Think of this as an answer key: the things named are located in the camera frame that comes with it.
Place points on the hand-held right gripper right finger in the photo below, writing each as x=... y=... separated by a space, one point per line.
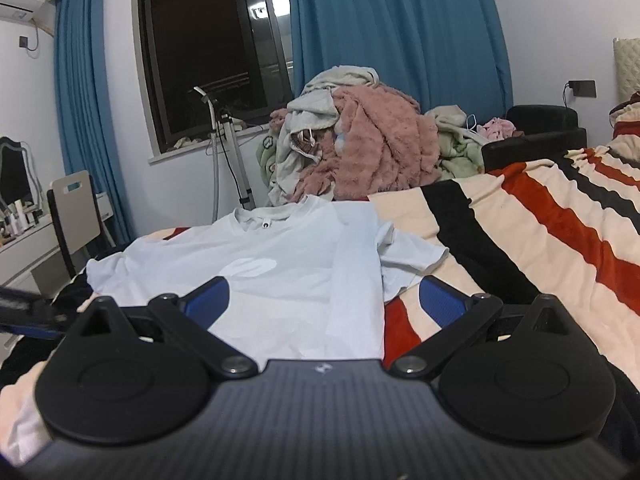
x=439 y=300

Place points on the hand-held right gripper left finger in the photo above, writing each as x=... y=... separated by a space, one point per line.
x=211 y=299

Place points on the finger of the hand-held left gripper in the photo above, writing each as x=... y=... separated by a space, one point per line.
x=30 y=305

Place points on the white t-shirt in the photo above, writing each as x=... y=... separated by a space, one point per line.
x=280 y=260

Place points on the pile of clothes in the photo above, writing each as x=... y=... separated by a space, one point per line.
x=310 y=105

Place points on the white desk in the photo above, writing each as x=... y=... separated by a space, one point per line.
x=25 y=255

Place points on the dark cloth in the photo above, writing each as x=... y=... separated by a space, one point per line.
x=20 y=355

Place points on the row of cosmetic bottles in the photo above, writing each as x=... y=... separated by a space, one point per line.
x=20 y=215

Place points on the striped fleece blanket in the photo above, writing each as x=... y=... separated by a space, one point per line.
x=525 y=240

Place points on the beige chair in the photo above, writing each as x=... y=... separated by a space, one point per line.
x=75 y=210

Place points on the wavy-framed mirror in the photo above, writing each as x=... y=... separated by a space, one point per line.
x=14 y=170

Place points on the pale green garment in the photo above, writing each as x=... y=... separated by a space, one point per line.
x=457 y=155

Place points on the garment steamer stand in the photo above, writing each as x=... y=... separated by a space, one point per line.
x=232 y=150

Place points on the pink fluffy blanket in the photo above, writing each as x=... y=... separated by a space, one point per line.
x=380 y=145

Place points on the small pink cloth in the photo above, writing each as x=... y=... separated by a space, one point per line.
x=496 y=129

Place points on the blue curtain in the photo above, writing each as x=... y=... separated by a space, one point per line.
x=85 y=110
x=400 y=20

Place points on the black armchair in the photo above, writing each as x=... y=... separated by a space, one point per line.
x=540 y=116

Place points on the dark window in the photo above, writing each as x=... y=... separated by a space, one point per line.
x=200 y=50

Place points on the white air conditioner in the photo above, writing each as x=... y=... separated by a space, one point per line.
x=22 y=10

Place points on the beige padded headboard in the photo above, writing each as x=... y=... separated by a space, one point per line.
x=627 y=67

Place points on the black wall socket with charger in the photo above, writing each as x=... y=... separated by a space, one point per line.
x=582 y=88

